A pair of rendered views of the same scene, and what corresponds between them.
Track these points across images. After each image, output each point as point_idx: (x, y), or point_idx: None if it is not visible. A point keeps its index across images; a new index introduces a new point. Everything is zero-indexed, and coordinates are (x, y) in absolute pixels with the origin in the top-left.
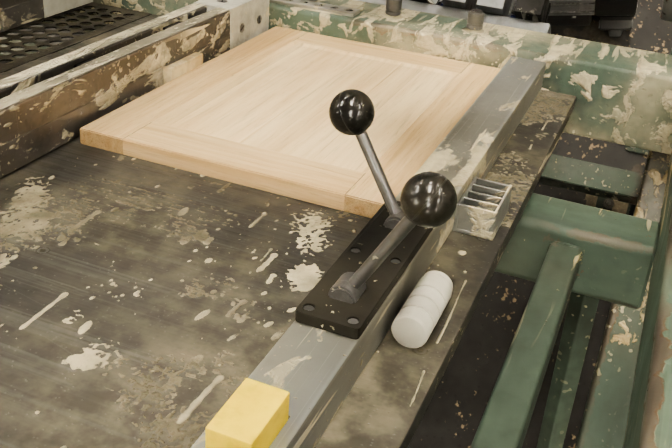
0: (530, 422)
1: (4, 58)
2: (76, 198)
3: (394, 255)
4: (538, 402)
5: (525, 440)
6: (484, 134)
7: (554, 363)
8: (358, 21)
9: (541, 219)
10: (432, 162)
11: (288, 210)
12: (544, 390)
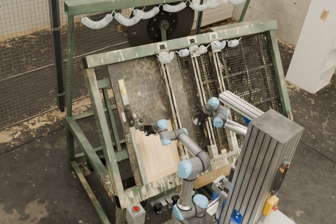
0: (109, 209)
1: (196, 129)
2: (159, 110)
3: (128, 116)
4: (111, 212)
5: (108, 206)
6: (136, 151)
7: (113, 219)
8: (171, 175)
9: (124, 151)
10: (137, 139)
11: (143, 124)
12: (111, 214)
